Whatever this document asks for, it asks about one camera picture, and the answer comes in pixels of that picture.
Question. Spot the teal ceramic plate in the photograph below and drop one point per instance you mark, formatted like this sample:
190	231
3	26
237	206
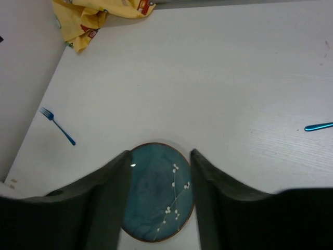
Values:
160	200

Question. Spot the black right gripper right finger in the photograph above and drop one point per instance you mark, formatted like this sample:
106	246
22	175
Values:
232	215

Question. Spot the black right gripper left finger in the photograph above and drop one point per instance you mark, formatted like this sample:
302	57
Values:
86	214

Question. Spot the blue metal spoon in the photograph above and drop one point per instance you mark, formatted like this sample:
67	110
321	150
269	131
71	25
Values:
315	127

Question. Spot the yellow cartoon print placemat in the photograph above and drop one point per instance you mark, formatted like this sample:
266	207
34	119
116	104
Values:
80	20

